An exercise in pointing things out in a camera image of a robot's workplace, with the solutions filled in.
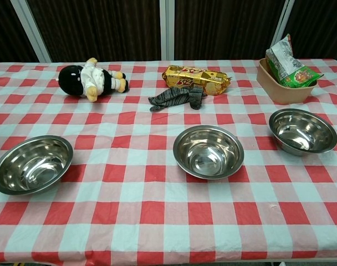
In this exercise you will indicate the dark brown curtain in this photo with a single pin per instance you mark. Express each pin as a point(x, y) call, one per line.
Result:
point(5, 30)
point(226, 27)
point(321, 25)
point(102, 27)

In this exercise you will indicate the yellow biscuit pack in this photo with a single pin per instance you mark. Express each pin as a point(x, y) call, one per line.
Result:
point(196, 79)

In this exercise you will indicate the black headed plush doll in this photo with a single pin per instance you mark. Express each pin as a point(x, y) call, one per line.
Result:
point(74, 79)

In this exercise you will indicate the white frame post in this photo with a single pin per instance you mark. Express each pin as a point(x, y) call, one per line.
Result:
point(167, 27)
point(283, 27)
point(32, 30)

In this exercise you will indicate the green snack bag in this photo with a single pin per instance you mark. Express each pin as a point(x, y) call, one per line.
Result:
point(287, 65)

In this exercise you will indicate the grey striped sock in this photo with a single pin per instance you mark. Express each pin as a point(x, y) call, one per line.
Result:
point(196, 97)
point(168, 98)

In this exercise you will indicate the brown rectangular container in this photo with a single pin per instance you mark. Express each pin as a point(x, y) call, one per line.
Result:
point(285, 91)

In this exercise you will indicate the stainless steel bowl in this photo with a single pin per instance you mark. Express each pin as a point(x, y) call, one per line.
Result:
point(208, 152)
point(32, 166)
point(303, 131)

